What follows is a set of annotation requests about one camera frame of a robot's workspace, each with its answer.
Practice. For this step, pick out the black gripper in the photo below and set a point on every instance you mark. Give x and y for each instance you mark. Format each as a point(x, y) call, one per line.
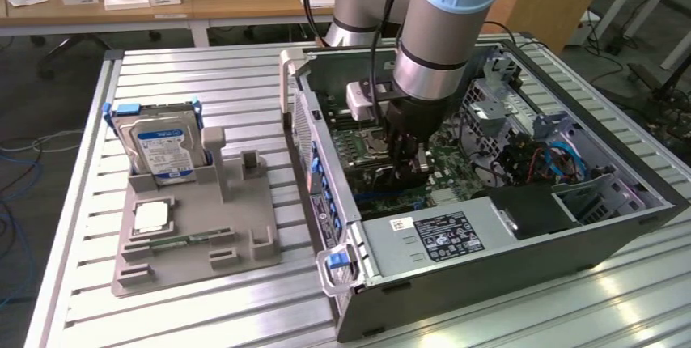
point(412, 117)

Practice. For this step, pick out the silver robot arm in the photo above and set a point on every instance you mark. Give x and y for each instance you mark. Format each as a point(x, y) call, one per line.
point(443, 32)

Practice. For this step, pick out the CPU socket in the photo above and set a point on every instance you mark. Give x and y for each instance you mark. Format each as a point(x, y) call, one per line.
point(375, 145)

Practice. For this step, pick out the silver disk bay cage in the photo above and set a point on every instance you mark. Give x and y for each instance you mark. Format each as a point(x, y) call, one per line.
point(489, 111)

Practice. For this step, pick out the green Dell motherboard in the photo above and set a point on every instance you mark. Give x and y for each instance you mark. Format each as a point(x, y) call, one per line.
point(454, 170)

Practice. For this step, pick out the silver chipset heatsink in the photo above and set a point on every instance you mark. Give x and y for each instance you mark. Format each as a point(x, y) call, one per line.
point(446, 197)

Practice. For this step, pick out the blue expansion slot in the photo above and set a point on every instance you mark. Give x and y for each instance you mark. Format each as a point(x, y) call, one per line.
point(364, 195)

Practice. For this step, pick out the grey power supply unit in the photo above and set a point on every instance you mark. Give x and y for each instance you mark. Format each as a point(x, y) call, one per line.
point(388, 259)

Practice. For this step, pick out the blue case latch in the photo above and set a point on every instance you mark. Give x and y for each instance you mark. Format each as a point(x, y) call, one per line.
point(336, 261)

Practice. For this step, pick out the grey disk carrier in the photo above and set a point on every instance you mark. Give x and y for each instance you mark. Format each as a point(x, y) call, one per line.
point(594, 198)

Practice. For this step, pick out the wooden cabinet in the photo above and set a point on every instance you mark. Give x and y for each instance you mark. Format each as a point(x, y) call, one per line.
point(567, 0)

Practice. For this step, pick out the dark grey PC case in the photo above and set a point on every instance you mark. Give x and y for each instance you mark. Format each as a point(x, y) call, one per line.
point(486, 283)

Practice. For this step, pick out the grey parts rack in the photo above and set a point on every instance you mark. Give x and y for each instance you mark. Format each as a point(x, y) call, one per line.
point(199, 218)

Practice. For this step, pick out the hard disk with blue carrier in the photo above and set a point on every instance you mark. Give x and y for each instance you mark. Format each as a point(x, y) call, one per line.
point(162, 149)

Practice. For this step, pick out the black floor stand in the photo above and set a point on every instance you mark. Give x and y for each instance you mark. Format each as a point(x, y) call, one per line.
point(670, 93)

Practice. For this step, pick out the green RAM stick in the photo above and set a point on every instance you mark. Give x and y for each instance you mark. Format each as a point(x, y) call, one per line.
point(178, 240)

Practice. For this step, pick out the silver CPU chip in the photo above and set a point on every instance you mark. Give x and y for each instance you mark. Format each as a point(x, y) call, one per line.
point(152, 216)

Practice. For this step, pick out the flat white box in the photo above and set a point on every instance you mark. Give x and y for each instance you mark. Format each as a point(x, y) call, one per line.
point(127, 4)

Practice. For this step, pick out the black chair base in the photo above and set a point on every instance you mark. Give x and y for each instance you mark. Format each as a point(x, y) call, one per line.
point(54, 60)

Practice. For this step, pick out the red and white card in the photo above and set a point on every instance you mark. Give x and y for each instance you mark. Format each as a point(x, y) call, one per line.
point(27, 1)

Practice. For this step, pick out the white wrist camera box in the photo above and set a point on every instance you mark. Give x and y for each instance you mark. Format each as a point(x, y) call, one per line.
point(359, 101)

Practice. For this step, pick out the white table frame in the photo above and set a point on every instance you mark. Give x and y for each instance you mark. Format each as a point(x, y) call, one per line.
point(675, 52)

